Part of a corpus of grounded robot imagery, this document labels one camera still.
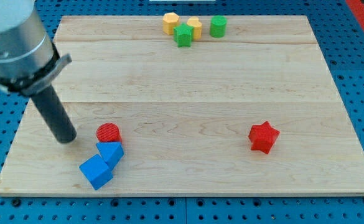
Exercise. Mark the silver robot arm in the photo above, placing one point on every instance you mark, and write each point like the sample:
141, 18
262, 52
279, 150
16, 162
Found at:
29, 61

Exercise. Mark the green star block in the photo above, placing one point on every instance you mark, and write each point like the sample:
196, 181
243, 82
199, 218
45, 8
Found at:
183, 35

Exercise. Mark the red star block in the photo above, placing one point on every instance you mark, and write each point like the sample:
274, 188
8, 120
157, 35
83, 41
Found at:
263, 137

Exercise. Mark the wooden board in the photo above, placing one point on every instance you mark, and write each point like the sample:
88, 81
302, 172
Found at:
185, 113

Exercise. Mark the red cylinder block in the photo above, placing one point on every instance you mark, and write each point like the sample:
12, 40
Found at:
108, 132

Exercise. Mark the blue triangle block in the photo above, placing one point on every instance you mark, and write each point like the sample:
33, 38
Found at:
111, 152

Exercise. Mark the yellow heart block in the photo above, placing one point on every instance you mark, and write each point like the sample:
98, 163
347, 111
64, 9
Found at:
194, 21

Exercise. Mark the green cylinder block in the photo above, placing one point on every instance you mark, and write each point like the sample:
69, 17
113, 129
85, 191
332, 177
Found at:
218, 26

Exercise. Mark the yellow hexagon block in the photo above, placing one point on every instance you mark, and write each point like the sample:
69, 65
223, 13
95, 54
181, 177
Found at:
169, 21

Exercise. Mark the blue cube block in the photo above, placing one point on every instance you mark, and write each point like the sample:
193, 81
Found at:
96, 171

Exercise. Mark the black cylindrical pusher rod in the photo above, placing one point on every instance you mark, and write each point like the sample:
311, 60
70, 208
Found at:
51, 109

